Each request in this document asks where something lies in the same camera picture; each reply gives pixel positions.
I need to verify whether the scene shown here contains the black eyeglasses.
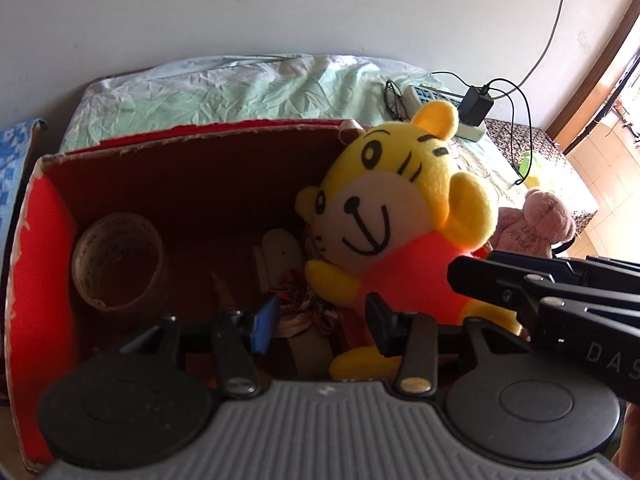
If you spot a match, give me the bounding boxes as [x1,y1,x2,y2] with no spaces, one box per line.
[384,79,408,121]

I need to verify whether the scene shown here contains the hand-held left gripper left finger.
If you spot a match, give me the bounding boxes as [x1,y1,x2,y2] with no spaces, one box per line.
[120,294,279,401]

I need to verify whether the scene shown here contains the yellow tiger plush toy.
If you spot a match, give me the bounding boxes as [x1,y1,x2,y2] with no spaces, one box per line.
[294,100,523,383]

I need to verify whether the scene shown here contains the pink teddy bear plush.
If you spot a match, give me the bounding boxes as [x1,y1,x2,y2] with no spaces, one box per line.
[492,187,576,261]

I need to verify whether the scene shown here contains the blue patterned cloth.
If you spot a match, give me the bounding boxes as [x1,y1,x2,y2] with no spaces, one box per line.
[0,119,46,261]

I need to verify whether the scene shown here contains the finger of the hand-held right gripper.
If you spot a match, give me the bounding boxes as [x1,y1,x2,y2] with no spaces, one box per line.
[487,249,640,286]
[446,255,591,331]

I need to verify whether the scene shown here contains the white plastic object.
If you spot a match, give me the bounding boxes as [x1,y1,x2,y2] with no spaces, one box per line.
[252,229,304,293]

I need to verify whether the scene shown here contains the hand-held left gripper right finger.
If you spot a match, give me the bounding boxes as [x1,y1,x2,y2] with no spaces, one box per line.
[365,292,531,395]

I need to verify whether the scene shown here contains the black adapter cable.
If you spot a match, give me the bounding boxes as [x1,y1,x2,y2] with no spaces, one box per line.
[487,78,532,186]

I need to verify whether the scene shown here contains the pale green bed sheet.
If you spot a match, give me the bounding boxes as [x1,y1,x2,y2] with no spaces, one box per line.
[59,54,521,186]

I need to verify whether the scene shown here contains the white power strip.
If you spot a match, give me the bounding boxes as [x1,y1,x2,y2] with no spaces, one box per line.
[402,85,487,141]

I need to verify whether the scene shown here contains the beige strap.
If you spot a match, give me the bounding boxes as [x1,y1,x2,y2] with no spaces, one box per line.
[272,305,337,381]

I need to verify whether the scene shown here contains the dark floral mattress cover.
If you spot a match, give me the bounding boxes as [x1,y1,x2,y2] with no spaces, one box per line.
[485,119,600,241]

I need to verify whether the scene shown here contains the wooden door frame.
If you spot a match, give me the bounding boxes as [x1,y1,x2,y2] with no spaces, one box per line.
[547,7,640,153]

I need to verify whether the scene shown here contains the brown packing tape roll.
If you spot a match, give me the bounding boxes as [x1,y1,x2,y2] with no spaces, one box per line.
[71,212,166,313]

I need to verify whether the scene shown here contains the red cardboard box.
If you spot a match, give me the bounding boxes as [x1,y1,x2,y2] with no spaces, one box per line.
[2,118,373,476]

